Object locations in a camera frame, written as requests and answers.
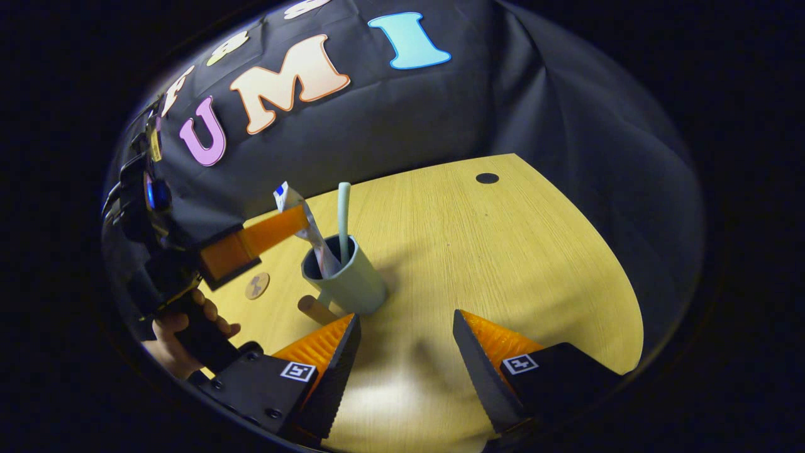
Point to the white toothpaste tube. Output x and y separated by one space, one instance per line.
314 242

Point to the pale green toothbrush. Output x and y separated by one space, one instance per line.
343 214

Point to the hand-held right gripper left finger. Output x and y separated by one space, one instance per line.
336 377

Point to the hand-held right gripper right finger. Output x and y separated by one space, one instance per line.
481 377

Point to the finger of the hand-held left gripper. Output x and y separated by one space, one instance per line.
233 255

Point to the wooden desktop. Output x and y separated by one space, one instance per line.
503 264

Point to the round cork coaster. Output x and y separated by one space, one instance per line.
257 286

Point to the black backdrop cloth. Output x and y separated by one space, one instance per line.
409 113

